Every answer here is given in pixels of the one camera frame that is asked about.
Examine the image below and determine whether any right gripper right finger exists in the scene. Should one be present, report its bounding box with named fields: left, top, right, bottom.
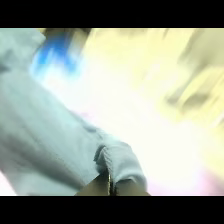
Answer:
left=112, top=179, right=152, bottom=197

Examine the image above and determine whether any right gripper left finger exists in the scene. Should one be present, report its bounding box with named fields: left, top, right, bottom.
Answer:
left=74, top=170, right=112, bottom=197

